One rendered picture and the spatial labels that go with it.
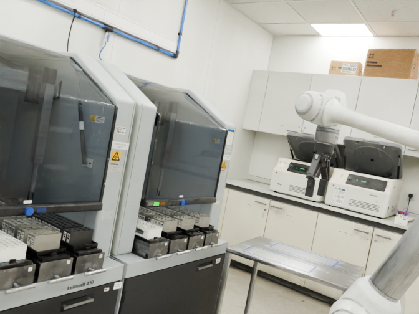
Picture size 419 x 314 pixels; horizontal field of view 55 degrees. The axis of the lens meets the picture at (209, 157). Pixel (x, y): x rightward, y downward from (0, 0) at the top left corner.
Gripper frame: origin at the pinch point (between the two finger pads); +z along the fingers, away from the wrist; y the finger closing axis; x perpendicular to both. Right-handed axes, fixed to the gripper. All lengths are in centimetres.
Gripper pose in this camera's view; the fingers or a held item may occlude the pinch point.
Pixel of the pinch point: (315, 193)
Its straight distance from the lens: 165.1
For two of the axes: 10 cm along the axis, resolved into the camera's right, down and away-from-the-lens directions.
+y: 5.7, 0.6, 8.2
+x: -8.0, -1.8, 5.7
